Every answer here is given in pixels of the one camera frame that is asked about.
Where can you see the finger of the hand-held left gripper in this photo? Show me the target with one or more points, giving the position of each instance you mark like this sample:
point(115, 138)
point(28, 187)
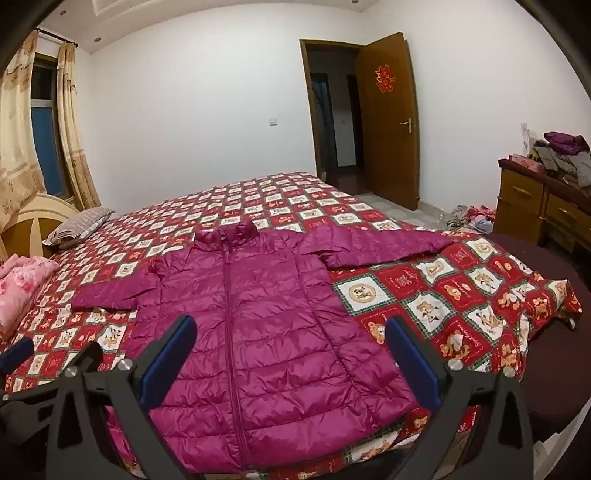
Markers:
point(90, 356)
point(16, 354)

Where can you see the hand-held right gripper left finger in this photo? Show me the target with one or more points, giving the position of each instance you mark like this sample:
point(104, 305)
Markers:
point(168, 364)

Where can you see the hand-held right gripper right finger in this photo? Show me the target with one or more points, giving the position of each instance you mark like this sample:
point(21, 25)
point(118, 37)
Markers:
point(415, 364)

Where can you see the purple puffer jacket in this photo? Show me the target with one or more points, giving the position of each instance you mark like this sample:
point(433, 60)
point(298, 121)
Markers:
point(277, 323)

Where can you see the pile of clothes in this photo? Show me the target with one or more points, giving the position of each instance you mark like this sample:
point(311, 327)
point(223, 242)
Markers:
point(563, 161)

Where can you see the pink floral quilt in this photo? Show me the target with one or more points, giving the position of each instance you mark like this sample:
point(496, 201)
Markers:
point(23, 286)

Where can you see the red bear-print bedsheet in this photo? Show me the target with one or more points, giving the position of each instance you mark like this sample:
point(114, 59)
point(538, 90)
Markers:
point(461, 286)

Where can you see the grey striped pillow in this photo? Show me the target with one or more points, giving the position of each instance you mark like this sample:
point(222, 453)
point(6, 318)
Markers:
point(78, 226)

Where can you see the cream wooden headboard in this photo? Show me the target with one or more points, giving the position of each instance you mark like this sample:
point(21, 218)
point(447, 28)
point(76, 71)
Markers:
point(27, 217)

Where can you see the dark brown bed mattress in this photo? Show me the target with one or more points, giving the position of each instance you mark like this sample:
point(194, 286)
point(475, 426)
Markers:
point(554, 369)

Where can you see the heap of floor laundry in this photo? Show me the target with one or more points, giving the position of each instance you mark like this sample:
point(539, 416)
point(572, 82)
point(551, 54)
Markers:
point(475, 217)

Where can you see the wooden dresser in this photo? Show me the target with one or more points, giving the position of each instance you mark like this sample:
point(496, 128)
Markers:
point(519, 203)

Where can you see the brown wooden door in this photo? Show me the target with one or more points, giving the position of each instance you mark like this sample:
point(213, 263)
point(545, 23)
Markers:
point(388, 161)

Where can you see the wide beige patterned curtain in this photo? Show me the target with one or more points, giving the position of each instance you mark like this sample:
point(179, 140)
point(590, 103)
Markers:
point(14, 138)

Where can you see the narrow beige patterned curtain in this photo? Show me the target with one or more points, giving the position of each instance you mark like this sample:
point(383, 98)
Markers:
point(74, 138)

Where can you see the window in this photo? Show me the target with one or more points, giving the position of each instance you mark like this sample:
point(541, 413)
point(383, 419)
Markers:
point(44, 134)

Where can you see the pink flat box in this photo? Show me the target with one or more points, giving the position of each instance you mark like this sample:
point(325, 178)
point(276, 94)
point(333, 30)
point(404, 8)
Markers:
point(526, 163)

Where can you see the red paper door decoration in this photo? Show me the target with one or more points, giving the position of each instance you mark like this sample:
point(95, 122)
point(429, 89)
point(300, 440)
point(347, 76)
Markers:
point(384, 78)

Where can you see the dark curtain rod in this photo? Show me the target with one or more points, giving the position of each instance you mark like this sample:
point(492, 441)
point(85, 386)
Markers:
point(57, 38)

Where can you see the dark wooden door frame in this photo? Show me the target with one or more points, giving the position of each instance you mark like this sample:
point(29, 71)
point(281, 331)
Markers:
point(307, 92)

